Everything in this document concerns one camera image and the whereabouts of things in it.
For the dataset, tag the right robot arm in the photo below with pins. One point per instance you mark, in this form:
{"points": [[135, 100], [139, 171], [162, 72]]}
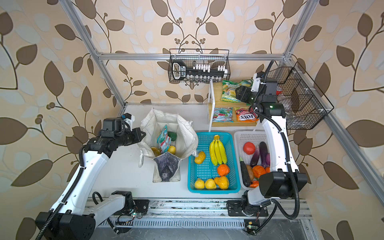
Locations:
{"points": [[281, 186]]}

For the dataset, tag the yellow pear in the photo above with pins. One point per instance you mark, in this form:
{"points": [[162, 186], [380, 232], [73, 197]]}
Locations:
{"points": [[222, 182]]}

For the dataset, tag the teal candy bag top shelf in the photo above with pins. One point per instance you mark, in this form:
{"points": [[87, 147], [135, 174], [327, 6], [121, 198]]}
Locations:
{"points": [[163, 140]]}

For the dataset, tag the white plastic basket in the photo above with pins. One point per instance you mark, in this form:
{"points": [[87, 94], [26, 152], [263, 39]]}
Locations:
{"points": [[249, 138]]}

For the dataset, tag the red Fox's candy bag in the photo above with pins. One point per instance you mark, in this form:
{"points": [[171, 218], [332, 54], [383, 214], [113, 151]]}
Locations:
{"points": [[244, 116]]}

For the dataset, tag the white wire shelf rack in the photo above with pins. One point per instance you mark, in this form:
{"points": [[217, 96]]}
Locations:
{"points": [[214, 101]]}

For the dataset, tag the black wire basket right wall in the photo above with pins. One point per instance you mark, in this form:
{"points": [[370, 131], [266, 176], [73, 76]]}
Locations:
{"points": [[304, 100]]}

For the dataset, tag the dark green cucumber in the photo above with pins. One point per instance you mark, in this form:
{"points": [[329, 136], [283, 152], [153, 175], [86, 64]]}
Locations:
{"points": [[245, 175]]}

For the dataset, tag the yellow banana bunch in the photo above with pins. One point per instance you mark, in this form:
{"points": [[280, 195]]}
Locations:
{"points": [[217, 152], [156, 151]]}

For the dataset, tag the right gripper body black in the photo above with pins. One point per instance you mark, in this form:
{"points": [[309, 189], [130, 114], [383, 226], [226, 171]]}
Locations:
{"points": [[249, 97]]}

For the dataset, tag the teal plastic basket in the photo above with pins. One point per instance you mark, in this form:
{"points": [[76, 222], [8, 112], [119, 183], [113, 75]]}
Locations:
{"points": [[207, 170]]}

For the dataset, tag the teal candy bag shelf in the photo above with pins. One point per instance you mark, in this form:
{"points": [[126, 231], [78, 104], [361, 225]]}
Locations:
{"points": [[223, 115], [163, 140]]}

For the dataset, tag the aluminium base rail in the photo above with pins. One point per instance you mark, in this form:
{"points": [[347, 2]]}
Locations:
{"points": [[199, 214]]}

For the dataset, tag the white fabric grocery bag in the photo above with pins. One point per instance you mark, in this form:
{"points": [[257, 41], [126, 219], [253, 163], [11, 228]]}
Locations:
{"points": [[167, 165]]}

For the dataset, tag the yellow green snack bag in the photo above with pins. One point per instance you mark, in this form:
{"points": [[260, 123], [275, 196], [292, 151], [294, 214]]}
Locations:
{"points": [[229, 90]]}

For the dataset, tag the orange fruit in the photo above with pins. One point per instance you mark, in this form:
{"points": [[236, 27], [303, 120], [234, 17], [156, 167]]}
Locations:
{"points": [[223, 170]]}

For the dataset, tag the black wire basket wall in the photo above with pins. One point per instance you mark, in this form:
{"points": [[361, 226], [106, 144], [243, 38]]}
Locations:
{"points": [[200, 55], [304, 100]]}

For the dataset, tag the orange bell pepper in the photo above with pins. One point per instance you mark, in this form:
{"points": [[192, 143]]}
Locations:
{"points": [[258, 171]]}

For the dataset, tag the green lime fruit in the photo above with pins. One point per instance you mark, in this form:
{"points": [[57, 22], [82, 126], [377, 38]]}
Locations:
{"points": [[173, 136]]}

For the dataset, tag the teal candy bag lower shelf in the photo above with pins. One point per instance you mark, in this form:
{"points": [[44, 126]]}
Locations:
{"points": [[223, 115]]}

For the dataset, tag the red tomato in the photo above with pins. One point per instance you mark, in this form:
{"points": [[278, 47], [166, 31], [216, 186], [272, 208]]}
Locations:
{"points": [[249, 148]]}

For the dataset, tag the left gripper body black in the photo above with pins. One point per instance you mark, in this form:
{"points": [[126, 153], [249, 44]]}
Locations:
{"points": [[127, 137]]}

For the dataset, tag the purple eggplant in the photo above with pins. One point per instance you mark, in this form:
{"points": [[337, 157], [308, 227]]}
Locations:
{"points": [[261, 153]]}

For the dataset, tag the black wire basket back wall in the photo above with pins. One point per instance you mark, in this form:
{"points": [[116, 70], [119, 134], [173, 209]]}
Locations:
{"points": [[200, 55]]}

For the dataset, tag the black tool set in basket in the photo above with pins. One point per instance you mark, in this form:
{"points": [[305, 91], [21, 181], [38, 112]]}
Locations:
{"points": [[183, 71]]}

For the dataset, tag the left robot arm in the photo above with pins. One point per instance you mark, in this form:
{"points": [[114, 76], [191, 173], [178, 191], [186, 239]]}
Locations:
{"points": [[68, 218]]}

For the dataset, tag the yellow mango fruit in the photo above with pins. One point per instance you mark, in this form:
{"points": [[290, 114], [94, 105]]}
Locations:
{"points": [[200, 158]]}

